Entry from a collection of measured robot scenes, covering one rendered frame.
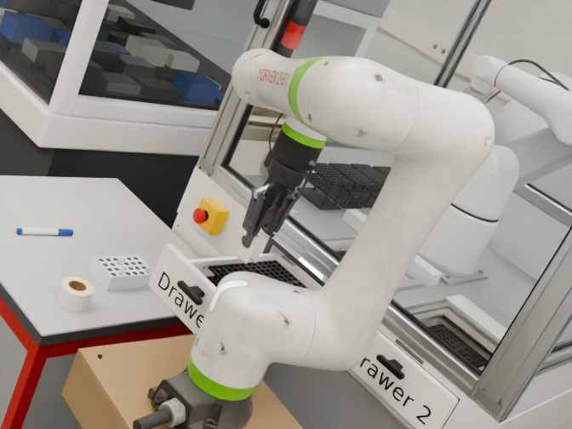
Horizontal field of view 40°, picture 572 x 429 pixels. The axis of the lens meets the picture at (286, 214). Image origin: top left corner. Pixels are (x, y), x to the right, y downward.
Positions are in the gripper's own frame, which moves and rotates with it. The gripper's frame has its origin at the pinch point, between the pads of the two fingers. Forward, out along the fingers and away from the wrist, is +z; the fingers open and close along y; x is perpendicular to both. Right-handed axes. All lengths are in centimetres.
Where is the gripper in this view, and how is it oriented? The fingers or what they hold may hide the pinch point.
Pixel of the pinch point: (252, 246)
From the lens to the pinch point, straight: 167.2
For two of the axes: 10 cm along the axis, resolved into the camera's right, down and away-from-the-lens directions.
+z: -4.0, 8.5, 3.5
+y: -6.5, 0.1, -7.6
